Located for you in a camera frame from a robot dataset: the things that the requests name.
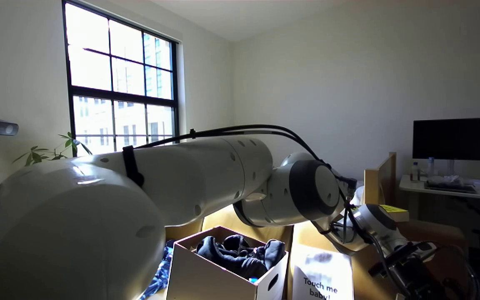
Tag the dark blue clothes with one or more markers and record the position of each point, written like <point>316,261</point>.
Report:
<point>240,251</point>

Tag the black monitor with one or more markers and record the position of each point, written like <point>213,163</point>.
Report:
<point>458,138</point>

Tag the yellow book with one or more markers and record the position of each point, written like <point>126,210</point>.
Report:
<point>395,211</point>

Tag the blue patterned cloth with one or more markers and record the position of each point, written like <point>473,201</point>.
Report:
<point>158,276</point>

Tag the small clear bottle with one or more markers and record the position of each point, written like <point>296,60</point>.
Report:
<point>430,166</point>
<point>415,171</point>

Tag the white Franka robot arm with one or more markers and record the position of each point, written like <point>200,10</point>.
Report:
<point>195,171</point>

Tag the green houseplant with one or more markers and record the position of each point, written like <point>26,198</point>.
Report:
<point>40,153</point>

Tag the light wooden bed frame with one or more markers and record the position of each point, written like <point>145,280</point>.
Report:
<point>381,183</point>

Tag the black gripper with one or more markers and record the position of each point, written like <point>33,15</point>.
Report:
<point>411,276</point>

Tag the black keyboard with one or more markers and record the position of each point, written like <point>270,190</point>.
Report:
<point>450,185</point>

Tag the open cardboard box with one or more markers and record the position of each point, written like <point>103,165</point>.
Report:
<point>206,276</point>

